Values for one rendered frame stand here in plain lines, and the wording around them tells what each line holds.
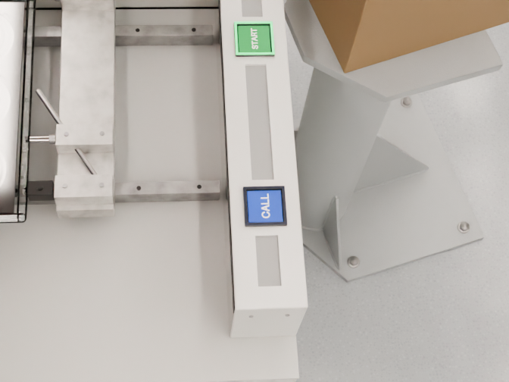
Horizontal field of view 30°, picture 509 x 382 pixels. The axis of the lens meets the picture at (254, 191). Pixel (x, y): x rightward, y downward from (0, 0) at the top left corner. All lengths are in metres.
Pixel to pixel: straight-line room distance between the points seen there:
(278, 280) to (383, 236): 1.09
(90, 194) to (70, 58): 0.24
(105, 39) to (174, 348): 0.48
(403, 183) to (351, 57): 0.91
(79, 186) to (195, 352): 0.28
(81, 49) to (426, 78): 0.55
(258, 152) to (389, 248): 1.04
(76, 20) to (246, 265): 0.50
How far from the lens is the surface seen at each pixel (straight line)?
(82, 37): 1.48
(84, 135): 1.37
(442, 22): 1.54
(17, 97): 1.42
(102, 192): 1.33
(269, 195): 1.27
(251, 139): 1.31
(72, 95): 1.43
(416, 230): 2.33
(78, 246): 1.40
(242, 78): 1.35
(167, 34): 1.52
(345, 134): 1.83
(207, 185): 1.39
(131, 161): 1.44
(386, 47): 1.52
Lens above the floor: 2.12
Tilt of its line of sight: 66 degrees down
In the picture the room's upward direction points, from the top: 10 degrees clockwise
